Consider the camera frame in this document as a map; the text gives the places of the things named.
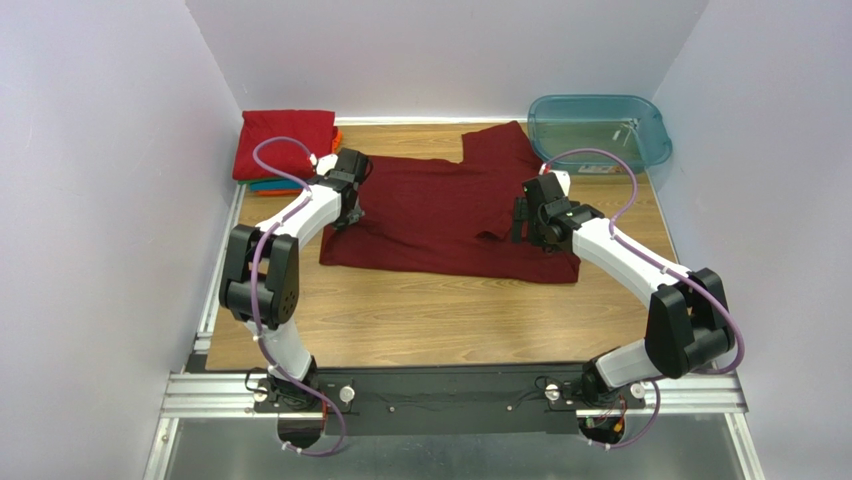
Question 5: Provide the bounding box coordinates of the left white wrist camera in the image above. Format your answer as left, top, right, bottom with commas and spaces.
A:
309, 153, 338, 176

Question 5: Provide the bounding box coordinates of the maroon t shirt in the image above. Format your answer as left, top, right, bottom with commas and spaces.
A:
319, 122, 581, 284

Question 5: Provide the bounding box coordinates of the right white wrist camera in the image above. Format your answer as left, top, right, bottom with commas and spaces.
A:
538, 170, 571, 202

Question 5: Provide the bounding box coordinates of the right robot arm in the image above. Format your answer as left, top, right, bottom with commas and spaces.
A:
512, 171, 738, 404

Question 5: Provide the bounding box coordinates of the folded red t shirt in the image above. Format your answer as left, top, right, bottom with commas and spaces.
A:
232, 110, 336, 181

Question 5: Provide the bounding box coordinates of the folded green t shirt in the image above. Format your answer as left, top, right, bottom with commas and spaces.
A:
237, 176, 282, 185

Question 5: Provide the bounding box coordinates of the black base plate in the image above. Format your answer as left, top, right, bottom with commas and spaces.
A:
184, 357, 714, 449

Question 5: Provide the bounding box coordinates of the teal plastic bin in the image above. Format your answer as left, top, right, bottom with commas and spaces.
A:
527, 94, 673, 175

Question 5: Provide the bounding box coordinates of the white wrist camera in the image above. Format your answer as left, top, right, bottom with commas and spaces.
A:
538, 170, 571, 202
309, 153, 338, 176

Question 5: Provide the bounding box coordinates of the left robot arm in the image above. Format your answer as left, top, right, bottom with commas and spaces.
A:
219, 149, 373, 411

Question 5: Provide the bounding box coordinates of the folded teal t shirt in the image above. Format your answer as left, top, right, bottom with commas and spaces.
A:
245, 178, 304, 192

